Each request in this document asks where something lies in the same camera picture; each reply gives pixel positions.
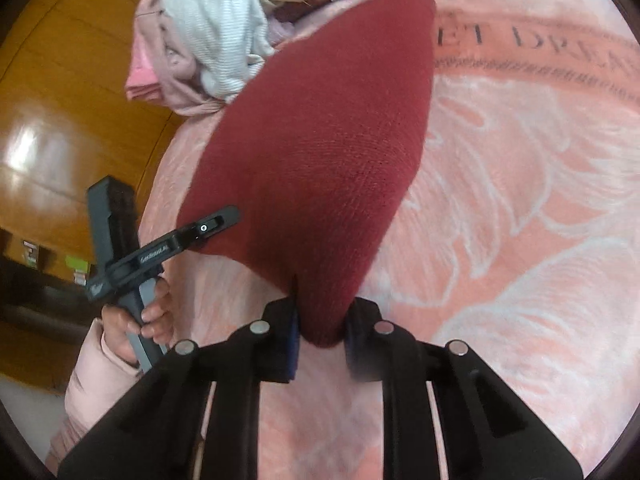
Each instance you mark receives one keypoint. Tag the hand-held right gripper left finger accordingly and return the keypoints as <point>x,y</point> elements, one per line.
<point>292,347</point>

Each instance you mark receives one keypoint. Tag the pale pink garment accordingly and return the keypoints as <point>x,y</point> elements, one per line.
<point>175,72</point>

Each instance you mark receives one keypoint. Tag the dark low furniture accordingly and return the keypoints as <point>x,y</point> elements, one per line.
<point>40,300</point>

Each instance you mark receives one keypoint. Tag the white striped garment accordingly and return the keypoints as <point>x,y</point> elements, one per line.
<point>210,25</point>

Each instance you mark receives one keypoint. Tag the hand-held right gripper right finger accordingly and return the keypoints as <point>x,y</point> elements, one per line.
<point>352,350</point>

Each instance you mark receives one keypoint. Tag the dark red knitted sweater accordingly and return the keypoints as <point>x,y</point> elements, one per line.
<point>325,135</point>

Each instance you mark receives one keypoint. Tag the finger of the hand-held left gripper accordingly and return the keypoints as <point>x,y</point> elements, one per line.
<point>210,227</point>

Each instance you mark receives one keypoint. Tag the pink printed blanket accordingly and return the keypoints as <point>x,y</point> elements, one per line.
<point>500,210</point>

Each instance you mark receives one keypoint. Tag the bright pink cloth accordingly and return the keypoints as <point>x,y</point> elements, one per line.
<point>141,84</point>

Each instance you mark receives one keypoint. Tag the person's left hand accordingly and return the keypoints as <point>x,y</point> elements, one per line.
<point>159,315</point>

